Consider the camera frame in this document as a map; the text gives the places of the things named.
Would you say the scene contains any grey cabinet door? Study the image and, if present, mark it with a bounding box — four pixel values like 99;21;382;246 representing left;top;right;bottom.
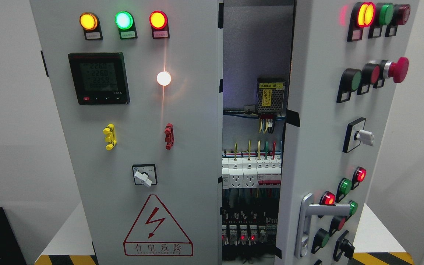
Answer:
275;0;419;265
30;0;223;265

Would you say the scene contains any red indicator lamp left door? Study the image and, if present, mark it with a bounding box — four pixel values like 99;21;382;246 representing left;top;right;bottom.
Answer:
149;10;168;30

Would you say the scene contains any green indicator lamp left door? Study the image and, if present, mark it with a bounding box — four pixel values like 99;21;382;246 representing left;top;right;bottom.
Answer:
115;11;134;30

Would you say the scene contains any yellow indicator lamp left door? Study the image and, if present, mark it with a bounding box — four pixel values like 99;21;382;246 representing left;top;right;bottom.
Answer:
79;12;99;31

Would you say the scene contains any yellow lamp right door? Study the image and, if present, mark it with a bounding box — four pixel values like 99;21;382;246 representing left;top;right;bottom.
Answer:
347;2;376;42

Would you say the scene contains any white socket and breaker row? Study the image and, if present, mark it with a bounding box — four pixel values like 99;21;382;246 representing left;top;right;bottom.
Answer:
222;155;282;189

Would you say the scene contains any perforated metal power supply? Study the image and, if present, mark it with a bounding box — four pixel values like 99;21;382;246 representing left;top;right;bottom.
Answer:
256;77;286;114

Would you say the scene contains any white lit indicator lamp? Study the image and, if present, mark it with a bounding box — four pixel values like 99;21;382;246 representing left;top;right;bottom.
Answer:
156;71;172;86

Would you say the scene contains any lower relay terminal row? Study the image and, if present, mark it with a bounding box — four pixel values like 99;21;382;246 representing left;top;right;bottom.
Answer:
219;207;278;245

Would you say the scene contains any red electric hazard warning sticker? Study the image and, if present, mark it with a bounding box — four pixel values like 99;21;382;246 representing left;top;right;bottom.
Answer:
123;194;194;256

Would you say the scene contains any black digital power meter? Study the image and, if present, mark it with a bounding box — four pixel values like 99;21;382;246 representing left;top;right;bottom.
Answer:
68;52;130;105

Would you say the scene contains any red mushroom emergency stop button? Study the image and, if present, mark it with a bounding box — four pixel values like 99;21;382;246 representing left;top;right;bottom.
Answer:
379;57;409;83

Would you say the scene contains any red terminal post pair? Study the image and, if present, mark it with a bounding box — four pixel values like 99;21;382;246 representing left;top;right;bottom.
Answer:
164;123;174;150

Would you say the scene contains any white rotary selector switch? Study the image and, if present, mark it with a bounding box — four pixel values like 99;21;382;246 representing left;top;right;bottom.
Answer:
132;164;158;187

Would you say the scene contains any yellow terminal post pair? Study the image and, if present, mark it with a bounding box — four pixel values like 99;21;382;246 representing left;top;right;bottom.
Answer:
103;123;117;151

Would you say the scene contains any silver door handle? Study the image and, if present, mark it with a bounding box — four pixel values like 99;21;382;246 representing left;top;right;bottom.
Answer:
295;193;351;259

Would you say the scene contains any white selector switch right door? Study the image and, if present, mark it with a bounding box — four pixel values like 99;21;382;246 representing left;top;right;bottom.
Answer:
343;117;375;153

